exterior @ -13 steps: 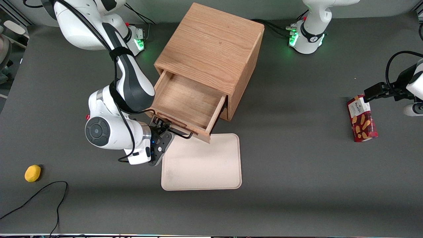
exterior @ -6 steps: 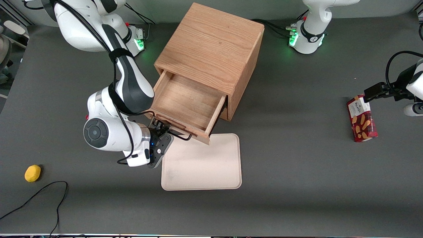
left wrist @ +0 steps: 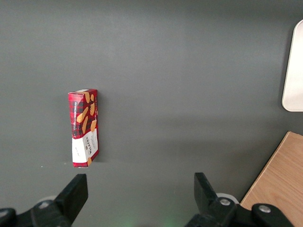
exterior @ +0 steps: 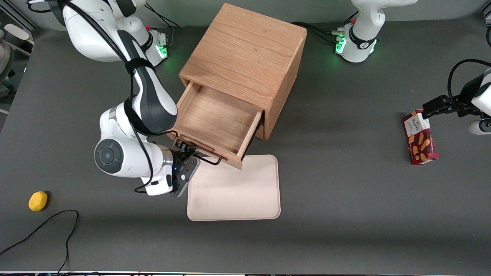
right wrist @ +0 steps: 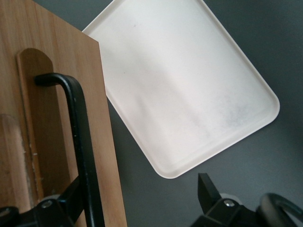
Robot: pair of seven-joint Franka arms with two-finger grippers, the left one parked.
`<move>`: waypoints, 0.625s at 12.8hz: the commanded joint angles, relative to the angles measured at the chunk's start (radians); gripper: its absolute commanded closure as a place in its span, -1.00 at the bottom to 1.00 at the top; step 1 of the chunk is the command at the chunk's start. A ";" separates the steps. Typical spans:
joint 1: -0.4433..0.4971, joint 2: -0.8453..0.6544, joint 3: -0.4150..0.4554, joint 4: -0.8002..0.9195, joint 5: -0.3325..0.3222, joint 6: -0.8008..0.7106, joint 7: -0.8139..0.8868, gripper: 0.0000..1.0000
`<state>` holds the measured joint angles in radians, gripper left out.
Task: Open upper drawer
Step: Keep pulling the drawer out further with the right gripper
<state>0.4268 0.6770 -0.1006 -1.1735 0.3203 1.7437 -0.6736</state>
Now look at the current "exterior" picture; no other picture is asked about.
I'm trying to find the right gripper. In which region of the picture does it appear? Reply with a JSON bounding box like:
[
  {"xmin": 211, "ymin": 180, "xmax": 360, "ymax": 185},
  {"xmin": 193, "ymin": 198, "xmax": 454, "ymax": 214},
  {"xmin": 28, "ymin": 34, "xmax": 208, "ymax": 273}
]
[{"xmin": 140, "ymin": 141, "xmax": 199, "ymax": 197}]

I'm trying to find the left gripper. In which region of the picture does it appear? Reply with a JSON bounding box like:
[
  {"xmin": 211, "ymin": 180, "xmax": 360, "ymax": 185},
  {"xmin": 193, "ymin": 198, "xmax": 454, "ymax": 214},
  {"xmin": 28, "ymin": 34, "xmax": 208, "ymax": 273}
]
[{"xmin": 422, "ymin": 69, "xmax": 491, "ymax": 119}]

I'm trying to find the black metal drawer handle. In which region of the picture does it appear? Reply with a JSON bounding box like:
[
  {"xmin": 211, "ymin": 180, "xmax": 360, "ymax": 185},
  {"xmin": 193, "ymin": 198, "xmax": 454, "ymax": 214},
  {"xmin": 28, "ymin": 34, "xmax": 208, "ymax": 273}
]
[{"xmin": 173, "ymin": 138, "xmax": 223, "ymax": 166}]

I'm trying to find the wooden drawer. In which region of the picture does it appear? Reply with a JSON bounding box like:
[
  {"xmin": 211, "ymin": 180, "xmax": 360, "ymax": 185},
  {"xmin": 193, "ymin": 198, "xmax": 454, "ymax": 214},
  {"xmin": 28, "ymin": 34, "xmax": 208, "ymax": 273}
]
[{"xmin": 167, "ymin": 81, "xmax": 265, "ymax": 170}]

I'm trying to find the red shortbread cookie box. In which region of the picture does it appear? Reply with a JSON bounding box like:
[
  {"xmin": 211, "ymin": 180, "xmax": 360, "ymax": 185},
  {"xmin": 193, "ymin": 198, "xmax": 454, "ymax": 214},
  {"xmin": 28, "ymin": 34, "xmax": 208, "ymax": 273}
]
[{"xmin": 402, "ymin": 109, "xmax": 439, "ymax": 165}]

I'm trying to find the white rectangular tray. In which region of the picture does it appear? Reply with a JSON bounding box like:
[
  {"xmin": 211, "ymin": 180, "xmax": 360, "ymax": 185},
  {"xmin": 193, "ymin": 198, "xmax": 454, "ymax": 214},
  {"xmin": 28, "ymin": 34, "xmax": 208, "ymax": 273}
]
[{"xmin": 187, "ymin": 154, "xmax": 281, "ymax": 222}]

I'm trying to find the wooden cabinet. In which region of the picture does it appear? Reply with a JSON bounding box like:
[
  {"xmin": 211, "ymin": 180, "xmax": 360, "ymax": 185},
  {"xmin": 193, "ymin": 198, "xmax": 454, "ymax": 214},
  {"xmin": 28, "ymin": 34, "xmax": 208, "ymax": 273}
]
[{"xmin": 179, "ymin": 3, "xmax": 307, "ymax": 141}]

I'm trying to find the yellow lemon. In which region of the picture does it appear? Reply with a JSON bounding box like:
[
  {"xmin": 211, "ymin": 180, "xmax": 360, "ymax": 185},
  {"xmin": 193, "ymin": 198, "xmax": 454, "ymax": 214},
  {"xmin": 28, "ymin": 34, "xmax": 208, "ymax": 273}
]
[{"xmin": 28, "ymin": 191, "xmax": 48, "ymax": 212}]

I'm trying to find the grey background object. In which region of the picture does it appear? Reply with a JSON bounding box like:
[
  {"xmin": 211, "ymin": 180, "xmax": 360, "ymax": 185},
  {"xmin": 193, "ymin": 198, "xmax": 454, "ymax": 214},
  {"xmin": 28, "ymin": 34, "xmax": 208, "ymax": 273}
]
[{"xmin": 0, "ymin": 31, "xmax": 14, "ymax": 96}]

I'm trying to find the white oval background object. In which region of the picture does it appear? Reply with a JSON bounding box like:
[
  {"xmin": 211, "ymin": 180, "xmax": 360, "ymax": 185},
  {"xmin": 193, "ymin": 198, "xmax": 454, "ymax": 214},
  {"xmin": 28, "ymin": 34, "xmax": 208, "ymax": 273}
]
[{"xmin": 4, "ymin": 24, "xmax": 31, "ymax": 41}]

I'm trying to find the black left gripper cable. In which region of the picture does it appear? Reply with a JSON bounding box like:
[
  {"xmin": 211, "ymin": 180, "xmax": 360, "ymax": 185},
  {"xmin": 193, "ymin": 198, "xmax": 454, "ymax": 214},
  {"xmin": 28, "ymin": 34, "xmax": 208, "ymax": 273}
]
[{"xmin": 447, "ymin": 59, "xmax": 491, "ymax": 108}]

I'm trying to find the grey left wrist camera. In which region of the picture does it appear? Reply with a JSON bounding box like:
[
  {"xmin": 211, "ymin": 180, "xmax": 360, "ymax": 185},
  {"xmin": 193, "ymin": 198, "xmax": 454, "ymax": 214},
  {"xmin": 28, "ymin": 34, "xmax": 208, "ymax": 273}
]
[{"xmin": 468, "ymin": 119, "xmax": 491, "ymax": 135}]

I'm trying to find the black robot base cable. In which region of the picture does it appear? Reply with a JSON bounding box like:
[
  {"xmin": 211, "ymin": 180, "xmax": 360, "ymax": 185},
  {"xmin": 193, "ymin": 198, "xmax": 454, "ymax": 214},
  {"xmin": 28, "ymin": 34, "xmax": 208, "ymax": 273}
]
[
  {"xmin": 145, "ymin": 3, "xmax": 181, "ymax": 48},
  {"xmin": 292, "ymin": 11, "xmax": 360, "ymax": 43}
]

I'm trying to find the thin black cable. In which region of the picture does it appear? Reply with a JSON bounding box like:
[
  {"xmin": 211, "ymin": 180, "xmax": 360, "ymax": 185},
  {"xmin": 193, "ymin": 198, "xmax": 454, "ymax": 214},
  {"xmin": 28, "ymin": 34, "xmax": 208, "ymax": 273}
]
[{"xmin": 0, "ymin": 210, "xmax": 80, "ymax": 274}]

